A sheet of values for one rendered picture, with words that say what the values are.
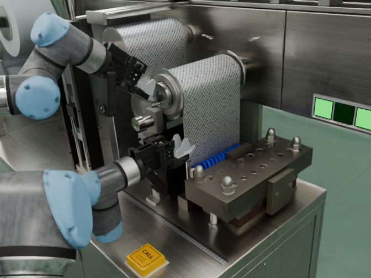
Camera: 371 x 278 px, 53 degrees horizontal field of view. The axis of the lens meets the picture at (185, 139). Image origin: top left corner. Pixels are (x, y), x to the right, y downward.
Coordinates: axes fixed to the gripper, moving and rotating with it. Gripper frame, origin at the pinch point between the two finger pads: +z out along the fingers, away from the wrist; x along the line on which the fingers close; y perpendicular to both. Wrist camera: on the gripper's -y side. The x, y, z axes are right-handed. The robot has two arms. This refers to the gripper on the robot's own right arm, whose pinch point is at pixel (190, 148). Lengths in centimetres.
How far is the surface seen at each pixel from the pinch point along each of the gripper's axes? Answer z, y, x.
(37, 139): -15, -19, 85
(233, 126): 18.3, 0.9, -0.3
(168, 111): -3.6, 11.7, 4.6
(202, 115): 5.1, 9.0, -0.3
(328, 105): 29.2, 11.0, -25.5
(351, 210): 150, -109, 10
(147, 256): -25.9, -16.5, -10.5
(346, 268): 99, -109, -12
